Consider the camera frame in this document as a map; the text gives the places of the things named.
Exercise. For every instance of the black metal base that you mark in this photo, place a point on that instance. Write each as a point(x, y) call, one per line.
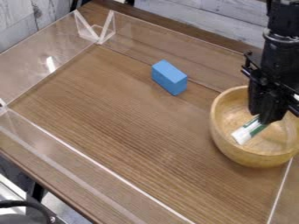
point(26, 216)

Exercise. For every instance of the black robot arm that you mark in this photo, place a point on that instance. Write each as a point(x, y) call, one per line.
point(281, 30)

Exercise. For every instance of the clear acrylic tray wall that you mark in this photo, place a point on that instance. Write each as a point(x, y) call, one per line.
point(116, 146)

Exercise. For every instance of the brown wooden bowl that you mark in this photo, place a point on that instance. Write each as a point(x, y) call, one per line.
point(271, 147)

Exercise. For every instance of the blue rectangular block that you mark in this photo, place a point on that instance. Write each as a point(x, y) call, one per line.
point(170, 78)

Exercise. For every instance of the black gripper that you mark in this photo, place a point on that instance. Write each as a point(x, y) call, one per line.
point(272, 75)

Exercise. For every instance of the green and white marker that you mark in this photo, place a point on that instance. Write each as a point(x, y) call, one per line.
point(247, 131)

